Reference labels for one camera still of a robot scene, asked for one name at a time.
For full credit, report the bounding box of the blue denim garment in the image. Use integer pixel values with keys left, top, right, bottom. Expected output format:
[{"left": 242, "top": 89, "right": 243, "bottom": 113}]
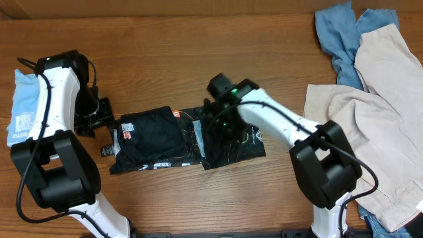
[{"left": 315, "top": 1, "right": 399, "bottom": 90}]

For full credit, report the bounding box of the folded light blue t-shirt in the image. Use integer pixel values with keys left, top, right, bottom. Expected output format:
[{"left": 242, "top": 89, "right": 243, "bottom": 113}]
[{"left": 7, "top": 69, "right": 40, "bottom": 147}]

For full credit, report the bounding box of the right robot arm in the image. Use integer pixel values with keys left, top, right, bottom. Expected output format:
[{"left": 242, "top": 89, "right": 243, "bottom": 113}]
[{"left": 202, "top": 73, "right": 362, "bottom": 237}]

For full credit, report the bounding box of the black orange patterned t-shirt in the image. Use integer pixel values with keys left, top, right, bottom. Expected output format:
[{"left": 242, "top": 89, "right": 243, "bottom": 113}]
[{"left": 100, "top": 106, "right": 266, "bottom": 175}]

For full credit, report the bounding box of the beige pink garment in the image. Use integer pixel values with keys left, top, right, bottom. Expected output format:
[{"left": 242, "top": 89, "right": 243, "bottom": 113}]
[{"left": 304, "top": 24, "right": 422, "bottom": 231}]

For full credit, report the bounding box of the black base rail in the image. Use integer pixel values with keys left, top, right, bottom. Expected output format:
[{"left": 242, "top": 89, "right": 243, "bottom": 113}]
[{"left": 138, "top": 229, "right": 315, "bottom": 238}]

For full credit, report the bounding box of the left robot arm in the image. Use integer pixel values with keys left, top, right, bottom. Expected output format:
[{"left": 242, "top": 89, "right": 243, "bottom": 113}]
[{"left": 11, "top": 50, "right": 137, "bottom": 237}]

